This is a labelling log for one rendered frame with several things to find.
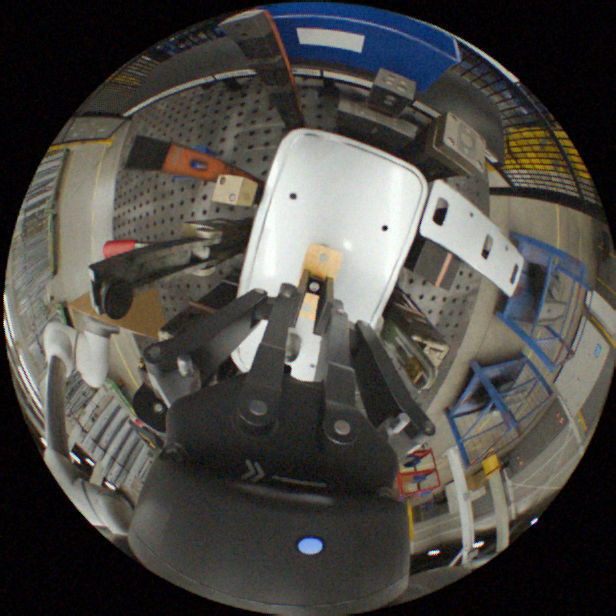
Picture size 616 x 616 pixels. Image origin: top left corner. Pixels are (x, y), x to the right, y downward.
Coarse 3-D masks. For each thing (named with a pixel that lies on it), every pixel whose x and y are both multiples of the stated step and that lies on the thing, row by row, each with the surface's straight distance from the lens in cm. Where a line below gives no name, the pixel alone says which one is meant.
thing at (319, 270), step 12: (312, 252) 21; (324, 252) 21; (336, 252) 21; (312, 264) 22; (324, 264) 22; (336, 264) 22; (300, 276) 22; (312, 276) 22; (324, 276) 22; (336, 276) 22; (312, 288) 22; (312, 300) 23; (300, 312) 24; (312, 312) 24
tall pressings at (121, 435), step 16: (112, 400) 478; (112, 416) 510; (128, 416) 512; (96, 432) 478; (112, 432) 494; (128, 432) 544; (96, 448) 494; (112, 448) 507; (128, 448) 527; (144, 448) 523; (112, 464) 530; (128, 464) 541; (112, 480) 572; (128, 480) 530
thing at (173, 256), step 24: (192, 240) 23; (216, 240) 26; (96, 264) 18; (120, 264) 18; (144, 264) 20; (168, 264) 22; (192, 264) 24; (96, 288) 18; (120, 288) 15; (144, 288) 20; (120, 312) 16
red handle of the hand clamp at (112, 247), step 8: (112, 240) 29; (120, 240) 28; (128, 240) 28; (136, 240) 27; (104, 248) 29; (112, 248) 28; (120, 248) 27; (128, 248) 27; (136, 248) 27; (200, 248) 25; (208, 248) 26; (104, 256) 29; (192, 256) 26; (200, 256) 26; (208, 256) 26
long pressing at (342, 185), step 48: (288, 144) 30; (336, 144) 30; (288, 192) 29; (336, 192) 28; (384, 192) 29; (288, 240) 29; (336, 240) 28; (384, 240) 29; (240, 288) 32; (336, 288) 30; (384, 288) 31
